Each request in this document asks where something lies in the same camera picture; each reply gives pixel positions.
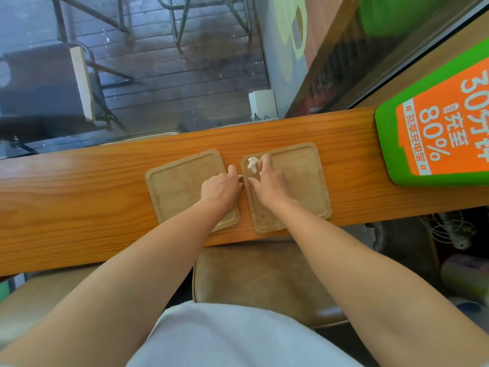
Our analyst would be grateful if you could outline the person's right hand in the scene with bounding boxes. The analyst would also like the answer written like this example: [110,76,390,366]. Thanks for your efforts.
[247,153,297,213]

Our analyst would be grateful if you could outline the person's left hand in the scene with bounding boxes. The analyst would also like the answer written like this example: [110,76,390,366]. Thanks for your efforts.
[200,164,245,213]

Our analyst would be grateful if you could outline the person's right forearm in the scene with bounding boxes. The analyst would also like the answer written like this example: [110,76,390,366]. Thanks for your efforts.
[267,199,489,367]

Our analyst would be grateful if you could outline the person's left forearm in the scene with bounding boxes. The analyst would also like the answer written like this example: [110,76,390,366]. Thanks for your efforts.
[0,199,230,367]

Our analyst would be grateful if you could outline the square wooden tray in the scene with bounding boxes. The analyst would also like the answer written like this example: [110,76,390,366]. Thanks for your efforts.
[240,142,332,234]
[145,149,241,233]

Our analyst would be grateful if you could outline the white adapter box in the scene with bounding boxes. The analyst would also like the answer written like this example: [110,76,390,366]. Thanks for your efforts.
[249,89,278,122]

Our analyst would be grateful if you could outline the person's white shirt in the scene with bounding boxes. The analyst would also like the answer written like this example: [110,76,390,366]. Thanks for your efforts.
[126,302,364,367]

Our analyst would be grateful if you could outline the green orange charging kiosk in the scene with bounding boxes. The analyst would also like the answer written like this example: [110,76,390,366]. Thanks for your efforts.
[375,37,489,188]

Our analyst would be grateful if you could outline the dark outdoor chair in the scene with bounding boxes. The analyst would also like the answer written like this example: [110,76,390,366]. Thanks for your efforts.
[0,42,135,157]

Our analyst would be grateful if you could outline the dark outdoor table legs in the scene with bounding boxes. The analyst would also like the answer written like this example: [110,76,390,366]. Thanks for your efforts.
[51,0,131,43]

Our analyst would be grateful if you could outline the pink yellow container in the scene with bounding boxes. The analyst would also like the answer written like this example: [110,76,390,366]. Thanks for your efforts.
[440,254,489,303]

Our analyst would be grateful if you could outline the blue white container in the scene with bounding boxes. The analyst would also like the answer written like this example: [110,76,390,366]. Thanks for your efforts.
[450,297,489,327]

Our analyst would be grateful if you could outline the metal outdoor chair frame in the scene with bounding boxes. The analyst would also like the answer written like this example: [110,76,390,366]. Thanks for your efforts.
[156,0,253,48]

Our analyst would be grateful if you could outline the bundle of white cables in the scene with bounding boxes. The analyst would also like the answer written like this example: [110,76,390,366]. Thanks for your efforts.
[419,211,478,250]

